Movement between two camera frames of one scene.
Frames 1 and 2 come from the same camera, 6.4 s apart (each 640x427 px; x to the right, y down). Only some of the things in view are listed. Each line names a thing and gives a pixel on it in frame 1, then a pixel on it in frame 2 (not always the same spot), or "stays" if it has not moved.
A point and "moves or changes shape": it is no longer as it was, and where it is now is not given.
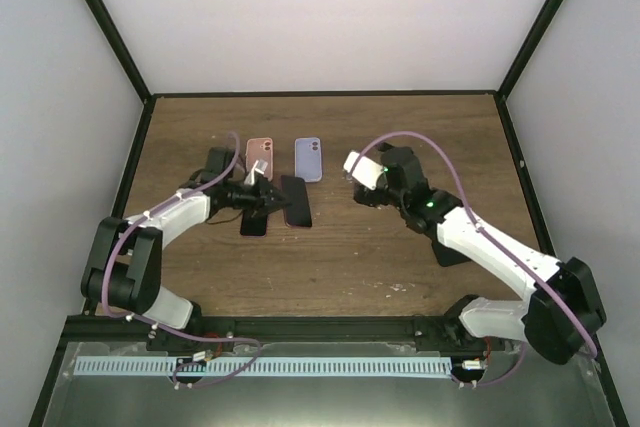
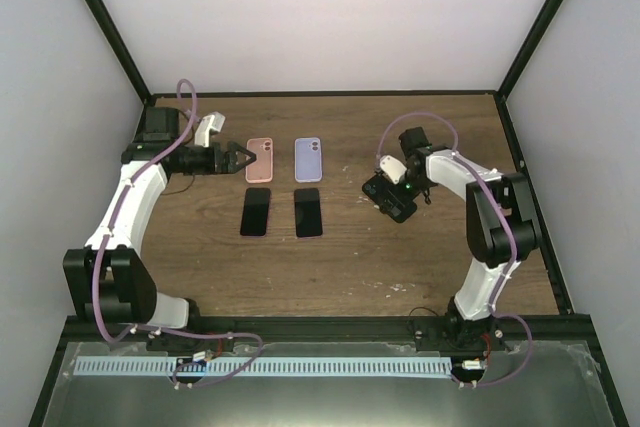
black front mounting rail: [412, 331] stays
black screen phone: [297, 213] → [307, 206]
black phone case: [445, 255] moves or changes shape
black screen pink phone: [254, 223] stays
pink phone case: [260, 149] stays
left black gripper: [264, 195] → [228, 166]
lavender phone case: [308, 159] stays
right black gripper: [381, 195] → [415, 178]
